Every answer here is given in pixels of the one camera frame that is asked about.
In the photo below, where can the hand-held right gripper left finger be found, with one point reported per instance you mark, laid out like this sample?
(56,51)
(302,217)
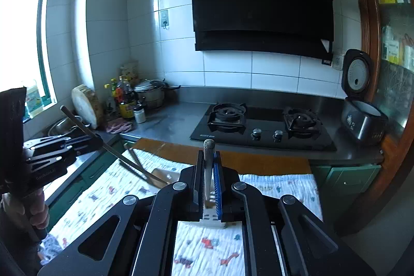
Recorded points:
(189,192)

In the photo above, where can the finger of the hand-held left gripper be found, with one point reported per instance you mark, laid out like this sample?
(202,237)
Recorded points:
(84,143)
(58,159)

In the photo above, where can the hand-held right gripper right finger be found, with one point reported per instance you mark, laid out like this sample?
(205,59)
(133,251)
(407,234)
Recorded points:
(218,188)

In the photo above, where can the person's left hand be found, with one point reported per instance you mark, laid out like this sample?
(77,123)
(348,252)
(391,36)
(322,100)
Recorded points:
(40,211)

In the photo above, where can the steel basin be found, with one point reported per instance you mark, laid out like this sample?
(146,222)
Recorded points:
(64,129)

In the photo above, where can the round wooden cutting board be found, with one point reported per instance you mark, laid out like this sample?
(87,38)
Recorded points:
(85,106)

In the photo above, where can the pink cloth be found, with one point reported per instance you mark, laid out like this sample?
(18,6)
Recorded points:
(119,127)

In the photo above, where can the white and blue carton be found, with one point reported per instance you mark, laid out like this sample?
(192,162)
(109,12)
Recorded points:
(34,99)

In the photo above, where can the dark yellow-label sauce bottle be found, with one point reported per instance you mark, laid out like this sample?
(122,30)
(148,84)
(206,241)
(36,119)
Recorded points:
(126,106)

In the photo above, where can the printed blanket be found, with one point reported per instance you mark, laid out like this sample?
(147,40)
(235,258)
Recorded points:
(207,247)

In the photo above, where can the white jar with black lid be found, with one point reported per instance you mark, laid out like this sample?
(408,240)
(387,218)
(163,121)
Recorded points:
(139,114)

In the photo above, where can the black gas stove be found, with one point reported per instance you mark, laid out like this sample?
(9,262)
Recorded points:
(265,130)

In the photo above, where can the steel pressure pot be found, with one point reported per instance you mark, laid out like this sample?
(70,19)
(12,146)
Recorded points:
(150,95)

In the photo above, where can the grey cloth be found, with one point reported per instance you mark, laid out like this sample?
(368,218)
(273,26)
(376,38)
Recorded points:
(53,247)

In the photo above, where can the window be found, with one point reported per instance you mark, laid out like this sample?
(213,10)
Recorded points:
(22,20)

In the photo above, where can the green cabinet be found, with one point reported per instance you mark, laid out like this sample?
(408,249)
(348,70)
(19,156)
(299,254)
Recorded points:
(342,192)

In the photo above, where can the silver rice cooker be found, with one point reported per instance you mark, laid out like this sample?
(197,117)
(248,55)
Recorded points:
(360,114)

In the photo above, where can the wooden glass-door cabinet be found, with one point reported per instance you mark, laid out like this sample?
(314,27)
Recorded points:
(391,53)

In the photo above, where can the wall socket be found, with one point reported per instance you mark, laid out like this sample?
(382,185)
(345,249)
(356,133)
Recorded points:
(338,62)

